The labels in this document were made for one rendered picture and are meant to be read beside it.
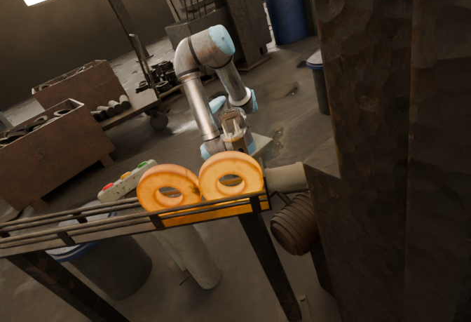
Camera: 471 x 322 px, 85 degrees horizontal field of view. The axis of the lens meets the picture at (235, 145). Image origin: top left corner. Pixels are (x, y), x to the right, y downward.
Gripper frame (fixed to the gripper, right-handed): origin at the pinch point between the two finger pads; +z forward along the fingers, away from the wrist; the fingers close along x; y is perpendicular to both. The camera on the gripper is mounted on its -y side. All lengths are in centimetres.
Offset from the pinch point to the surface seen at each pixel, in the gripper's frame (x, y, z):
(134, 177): -43.1, -5.9, -17.1
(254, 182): 4.0, -7.4, 16.4
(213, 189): -5.9, -6.3, 16.5
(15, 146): -183, 23, -115
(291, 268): 2, -67, -24
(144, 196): -21.9, -2.6, 17.4
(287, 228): 7.8, -23.8, 12.6
